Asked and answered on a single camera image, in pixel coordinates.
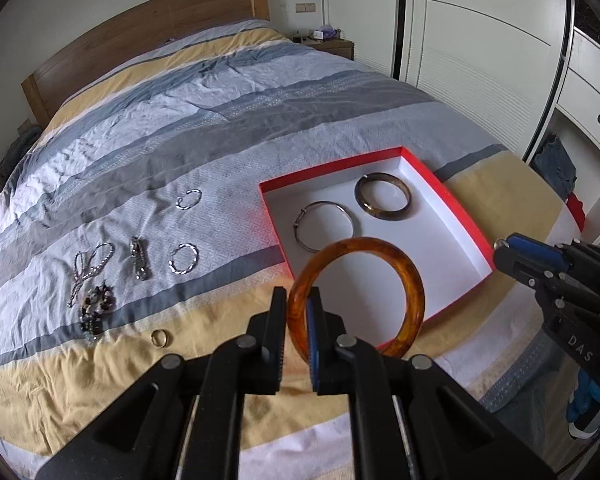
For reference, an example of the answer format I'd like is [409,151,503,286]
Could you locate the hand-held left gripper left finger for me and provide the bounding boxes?
[35,286,288,480]

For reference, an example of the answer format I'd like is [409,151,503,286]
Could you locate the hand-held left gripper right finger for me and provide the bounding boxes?
[306,285,556,480]

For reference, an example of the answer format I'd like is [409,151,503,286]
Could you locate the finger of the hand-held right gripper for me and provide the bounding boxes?
[492,246,563,311]
[505,232,576,267]

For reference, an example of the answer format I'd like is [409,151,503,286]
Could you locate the red jewelry box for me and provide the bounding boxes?
[258,146,496,353]

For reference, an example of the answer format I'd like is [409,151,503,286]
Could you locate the amber bangle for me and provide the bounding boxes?
[286,236,426,361]

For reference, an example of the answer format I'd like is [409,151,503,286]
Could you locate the large twisted silver bracelet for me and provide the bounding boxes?
[169,243,200,276]

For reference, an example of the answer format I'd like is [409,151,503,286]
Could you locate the dark bead bracelet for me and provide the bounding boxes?
[79,284,118,343]

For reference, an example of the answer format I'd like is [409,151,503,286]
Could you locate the silver bead necklace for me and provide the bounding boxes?
[67,241,116,309]

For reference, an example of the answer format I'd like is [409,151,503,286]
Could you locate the red cloth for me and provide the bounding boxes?
[566,194,586,231]

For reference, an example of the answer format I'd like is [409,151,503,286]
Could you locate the blue white shoe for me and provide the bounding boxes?
[566,372,600,441]

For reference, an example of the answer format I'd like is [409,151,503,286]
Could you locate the folded blue jeans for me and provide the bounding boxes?
[530,135,578,198]

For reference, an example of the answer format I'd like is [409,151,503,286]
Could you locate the thin silver bangle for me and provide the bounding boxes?
[294,201,355,252]

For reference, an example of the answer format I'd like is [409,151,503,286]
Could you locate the dark brown jade bangle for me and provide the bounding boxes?
[355,172,413,222]

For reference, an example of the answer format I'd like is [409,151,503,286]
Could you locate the white drawer unit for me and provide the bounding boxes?
[555,30,600,161]

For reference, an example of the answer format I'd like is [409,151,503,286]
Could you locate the white wardrobe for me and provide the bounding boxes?
[322,0,576,161]

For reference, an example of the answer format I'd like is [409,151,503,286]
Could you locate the striped duvet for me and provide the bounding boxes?
[0,19,586,480]

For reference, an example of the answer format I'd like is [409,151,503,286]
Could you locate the wooden nightstand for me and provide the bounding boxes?
[291,35,356,61]

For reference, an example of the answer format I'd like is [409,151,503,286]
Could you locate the grey cloth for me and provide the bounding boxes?
[0,125,43,178]

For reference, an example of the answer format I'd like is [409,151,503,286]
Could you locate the wooden headboard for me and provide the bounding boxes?
[21,0,271,128]

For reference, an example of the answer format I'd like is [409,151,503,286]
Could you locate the silver chain link bracelet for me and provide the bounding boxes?
[130,236,151,281]

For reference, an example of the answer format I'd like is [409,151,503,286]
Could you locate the small twisted silver bracelet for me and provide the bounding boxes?
[176,188,202,211]

